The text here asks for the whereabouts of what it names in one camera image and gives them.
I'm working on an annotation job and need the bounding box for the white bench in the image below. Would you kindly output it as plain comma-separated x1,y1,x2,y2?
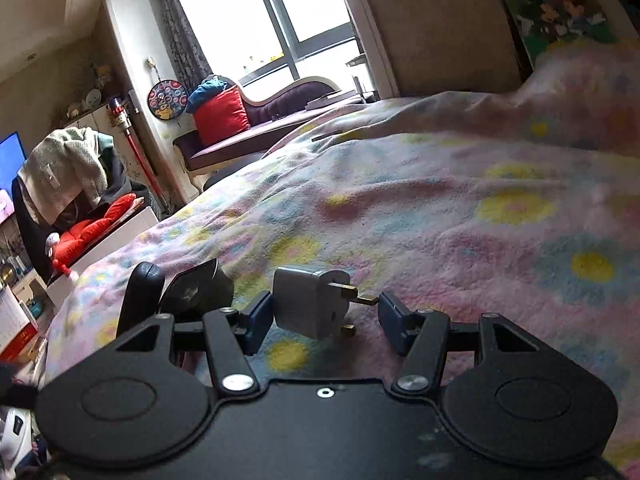
47,207,161,311

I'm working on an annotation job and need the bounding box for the red cushion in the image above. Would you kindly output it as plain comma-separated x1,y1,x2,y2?
192,89,251,147

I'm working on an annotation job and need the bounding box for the round dartboard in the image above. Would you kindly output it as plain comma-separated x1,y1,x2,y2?
147,79,190,121

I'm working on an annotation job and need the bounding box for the cartoon picture board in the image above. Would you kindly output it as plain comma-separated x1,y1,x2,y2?
497,0,621,68

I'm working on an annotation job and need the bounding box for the television screen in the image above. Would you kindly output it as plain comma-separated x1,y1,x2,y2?
0,131,28,196

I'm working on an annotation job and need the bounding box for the red and white box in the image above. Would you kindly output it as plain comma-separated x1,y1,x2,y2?
0,287,40,361

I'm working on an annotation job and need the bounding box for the pile of clothes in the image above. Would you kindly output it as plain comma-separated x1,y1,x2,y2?
17,126,146,226

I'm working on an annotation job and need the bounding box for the blue cloth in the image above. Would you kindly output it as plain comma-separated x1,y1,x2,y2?
186,75,236,113

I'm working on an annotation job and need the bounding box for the purple chaise lounge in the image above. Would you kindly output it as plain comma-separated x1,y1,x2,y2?
172,74,371,176

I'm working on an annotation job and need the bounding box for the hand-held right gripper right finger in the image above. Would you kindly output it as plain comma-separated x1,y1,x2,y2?
377,290,542,397

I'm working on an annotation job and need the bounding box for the black round object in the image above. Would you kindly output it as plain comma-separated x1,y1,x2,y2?
159,259,235,321

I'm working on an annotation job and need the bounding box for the black handle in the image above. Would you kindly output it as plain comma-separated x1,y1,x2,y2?
116,261,166,341

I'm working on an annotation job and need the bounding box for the red stick vacuum cleaner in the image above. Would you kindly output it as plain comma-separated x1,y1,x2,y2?
109,97,168,211

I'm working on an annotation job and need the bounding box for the floral fleece blanket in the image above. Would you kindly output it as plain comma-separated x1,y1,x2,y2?
45,35,640,480

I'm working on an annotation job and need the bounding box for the red plush toy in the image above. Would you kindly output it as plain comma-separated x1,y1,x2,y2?
50,193,146,273

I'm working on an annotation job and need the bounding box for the grey power adapter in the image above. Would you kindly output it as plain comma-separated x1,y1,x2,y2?
272,266,378,341

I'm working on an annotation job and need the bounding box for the patterned curtain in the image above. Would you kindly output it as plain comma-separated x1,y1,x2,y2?
152,0,213,81

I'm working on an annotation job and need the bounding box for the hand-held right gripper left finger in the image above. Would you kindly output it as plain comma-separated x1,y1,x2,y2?
114,291,276,397

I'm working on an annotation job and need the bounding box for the window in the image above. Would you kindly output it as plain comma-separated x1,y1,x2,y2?
167,0,361,91

